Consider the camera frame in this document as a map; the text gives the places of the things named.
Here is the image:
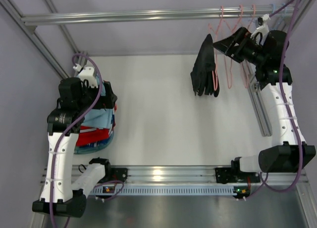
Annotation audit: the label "black trousers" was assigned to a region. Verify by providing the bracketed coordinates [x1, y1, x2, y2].
[190, 34, 220, 97]

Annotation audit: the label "pink hanger with trousers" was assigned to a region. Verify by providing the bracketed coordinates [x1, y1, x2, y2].
[208, 6, 224, 97]

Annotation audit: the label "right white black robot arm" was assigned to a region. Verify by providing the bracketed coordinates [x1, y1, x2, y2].
[213, 27, 316, 173]

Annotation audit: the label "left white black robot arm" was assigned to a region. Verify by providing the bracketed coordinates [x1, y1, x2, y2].
[32, 77, 117, 218]

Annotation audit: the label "light blue hanger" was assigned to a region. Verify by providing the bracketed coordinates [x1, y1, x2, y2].
[275, 7, 288, 30]
[271, 4, 284, 30]

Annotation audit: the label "light blue garment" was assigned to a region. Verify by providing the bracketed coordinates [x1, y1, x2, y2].
[76, 75, 116, 129]

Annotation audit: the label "red garment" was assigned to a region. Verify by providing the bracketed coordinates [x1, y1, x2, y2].
[76, 126, 113, 146]

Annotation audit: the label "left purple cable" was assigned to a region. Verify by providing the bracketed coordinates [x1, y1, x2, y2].
[48, 53, 126, 228]

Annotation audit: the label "purple cable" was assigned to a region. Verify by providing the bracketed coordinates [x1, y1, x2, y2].
[247, 0, 308, 193]
[48, 53, 126, 228]

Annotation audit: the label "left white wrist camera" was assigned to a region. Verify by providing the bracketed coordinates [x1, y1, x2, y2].
[73, 64, 98, 88]

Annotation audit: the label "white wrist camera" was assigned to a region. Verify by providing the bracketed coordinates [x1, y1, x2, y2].
[251, 14, 270, 39]
[73, 64, 98, 88]

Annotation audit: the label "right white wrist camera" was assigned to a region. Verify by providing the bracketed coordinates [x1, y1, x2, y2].
[251, 14, 270, 39]

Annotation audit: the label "aluminium hanging rail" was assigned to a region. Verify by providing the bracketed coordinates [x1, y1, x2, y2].
[21, 5, 298, 24]

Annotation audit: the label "aluminium left frame profile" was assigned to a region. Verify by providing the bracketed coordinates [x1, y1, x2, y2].
[0, 0, 87, 80]

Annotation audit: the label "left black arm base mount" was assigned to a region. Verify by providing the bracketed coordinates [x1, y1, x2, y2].
[107, 167, 128, 182]

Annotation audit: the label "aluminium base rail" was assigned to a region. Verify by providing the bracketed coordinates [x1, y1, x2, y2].
[41, 165, 309, 186]

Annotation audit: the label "grey slotted cable duct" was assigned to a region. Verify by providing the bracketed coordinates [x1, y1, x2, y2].
[90, 185, 237, 196]

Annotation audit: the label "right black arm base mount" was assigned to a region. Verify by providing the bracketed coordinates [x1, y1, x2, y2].
[214, 167, 252, 184]

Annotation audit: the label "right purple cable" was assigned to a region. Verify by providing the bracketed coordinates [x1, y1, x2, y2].
[247, 0, 308, 193]

